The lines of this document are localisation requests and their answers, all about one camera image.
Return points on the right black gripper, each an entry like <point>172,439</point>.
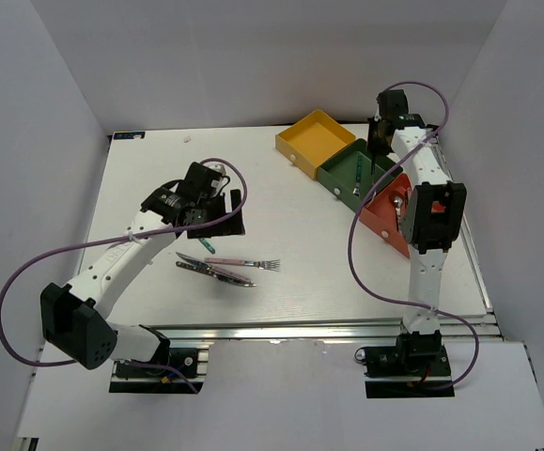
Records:
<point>371,145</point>

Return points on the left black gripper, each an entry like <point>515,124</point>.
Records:
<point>231,225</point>

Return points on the green handled knife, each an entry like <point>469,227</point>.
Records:
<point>207,245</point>

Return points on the dark handled fork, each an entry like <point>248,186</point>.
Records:
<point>373,167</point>

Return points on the green handled fork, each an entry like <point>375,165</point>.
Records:
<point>358,176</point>

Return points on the dark handled spoon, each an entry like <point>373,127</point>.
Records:
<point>398,203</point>

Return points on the pink handled fork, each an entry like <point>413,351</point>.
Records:
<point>266,265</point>

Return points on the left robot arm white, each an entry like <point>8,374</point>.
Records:
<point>74,317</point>

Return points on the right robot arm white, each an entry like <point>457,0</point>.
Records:
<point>432,217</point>

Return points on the green container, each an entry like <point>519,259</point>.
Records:
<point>337,174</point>

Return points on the yellow container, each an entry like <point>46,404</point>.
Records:
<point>312,141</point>

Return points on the left blue table label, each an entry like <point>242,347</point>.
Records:
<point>129,135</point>

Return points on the orange container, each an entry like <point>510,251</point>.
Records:
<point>379,214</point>

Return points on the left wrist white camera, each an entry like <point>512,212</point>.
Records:
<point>218,171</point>

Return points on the pink handled knife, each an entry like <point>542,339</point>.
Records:
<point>200,263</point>

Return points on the dark handled knife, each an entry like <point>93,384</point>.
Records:
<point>216,275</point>

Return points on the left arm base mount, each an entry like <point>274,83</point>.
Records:
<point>183,372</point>

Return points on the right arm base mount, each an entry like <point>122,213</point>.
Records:
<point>386,378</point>

